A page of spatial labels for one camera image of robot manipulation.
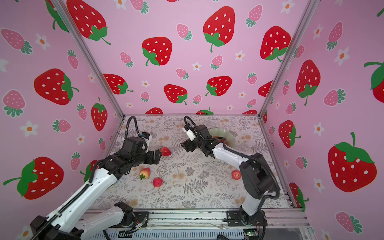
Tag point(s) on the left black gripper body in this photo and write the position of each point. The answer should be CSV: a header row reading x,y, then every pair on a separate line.
x,y
145,158

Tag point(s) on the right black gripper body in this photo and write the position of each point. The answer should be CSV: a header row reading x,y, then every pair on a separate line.
x,y
200,144

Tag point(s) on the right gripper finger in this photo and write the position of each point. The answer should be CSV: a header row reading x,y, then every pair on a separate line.
x,y
185,144
189,148

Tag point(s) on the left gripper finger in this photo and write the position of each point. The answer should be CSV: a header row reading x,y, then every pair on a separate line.
x,y
156,160
157,153

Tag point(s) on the red fake strawberry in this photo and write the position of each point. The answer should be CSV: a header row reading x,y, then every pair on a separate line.
x,y
165,151

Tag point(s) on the yellow red fake peach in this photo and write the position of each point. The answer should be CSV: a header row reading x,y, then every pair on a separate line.
x,y
145,173

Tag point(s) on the pink red fake fruit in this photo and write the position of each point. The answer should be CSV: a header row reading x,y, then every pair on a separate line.
x,y
157,182

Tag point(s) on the red fake apple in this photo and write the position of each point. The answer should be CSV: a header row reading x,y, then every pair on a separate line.
x,y
236,175

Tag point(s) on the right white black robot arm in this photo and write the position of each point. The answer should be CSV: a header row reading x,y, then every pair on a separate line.
x,y
258,179

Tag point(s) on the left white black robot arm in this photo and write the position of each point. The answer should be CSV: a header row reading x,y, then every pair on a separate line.
x,y
65,222

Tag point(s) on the light green fruit bowl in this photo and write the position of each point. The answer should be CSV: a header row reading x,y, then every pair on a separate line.
x,y
223,133

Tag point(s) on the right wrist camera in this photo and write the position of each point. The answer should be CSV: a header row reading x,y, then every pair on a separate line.
x,y
190,133

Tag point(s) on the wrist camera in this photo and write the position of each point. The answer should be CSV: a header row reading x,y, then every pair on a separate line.
x,y
190,133
146,136

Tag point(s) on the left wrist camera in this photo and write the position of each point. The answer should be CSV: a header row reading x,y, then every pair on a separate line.
x,y
146,136

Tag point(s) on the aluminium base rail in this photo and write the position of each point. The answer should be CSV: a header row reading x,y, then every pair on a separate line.
x,y
191,224

